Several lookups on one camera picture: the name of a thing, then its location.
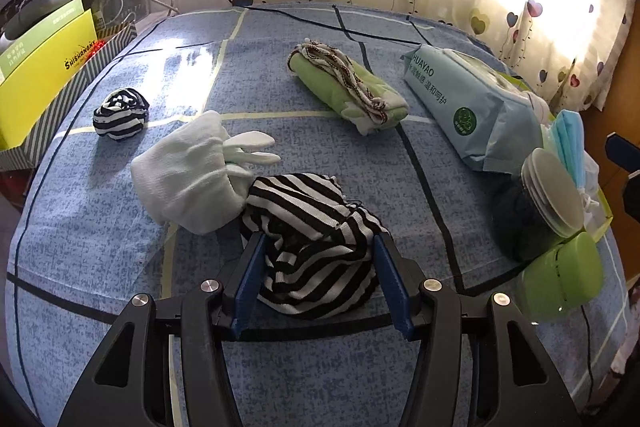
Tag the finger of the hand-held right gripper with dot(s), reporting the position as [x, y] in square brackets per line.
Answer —
[631, 177]

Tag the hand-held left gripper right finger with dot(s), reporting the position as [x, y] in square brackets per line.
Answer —
[395, 294]

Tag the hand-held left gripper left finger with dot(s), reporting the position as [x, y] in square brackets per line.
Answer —
[247, 289]

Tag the black white striped cloth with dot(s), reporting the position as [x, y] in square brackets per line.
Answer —
[310, 237]

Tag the brown wooden cabinet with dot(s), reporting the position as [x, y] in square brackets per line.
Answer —
[610, 122]

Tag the blue face masks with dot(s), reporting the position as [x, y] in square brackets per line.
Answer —
[570, 142]

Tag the dark jar with clear lid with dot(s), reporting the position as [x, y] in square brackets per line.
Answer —
[540, 202]

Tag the green plastic case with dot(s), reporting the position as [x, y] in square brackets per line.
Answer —
[560, 277]

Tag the white knit glove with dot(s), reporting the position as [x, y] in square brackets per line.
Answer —
[185, 172]

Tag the blue checked bed sheet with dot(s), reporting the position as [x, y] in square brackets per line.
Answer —
[325, 152]

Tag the wet wipes pack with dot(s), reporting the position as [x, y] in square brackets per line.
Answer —
[465, 107]

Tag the rolled black white striped sock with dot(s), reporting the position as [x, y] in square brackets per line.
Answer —
[120, 114]

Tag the green cloth with patterned trim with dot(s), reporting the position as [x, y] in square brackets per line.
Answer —
[330, 84]

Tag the striped cardboard box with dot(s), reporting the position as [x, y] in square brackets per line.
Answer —
[95, 57]

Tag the yellow-green cardboard box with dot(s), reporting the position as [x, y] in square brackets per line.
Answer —
[45, 67]

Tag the grey oval case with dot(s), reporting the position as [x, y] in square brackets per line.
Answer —
[42, 4]

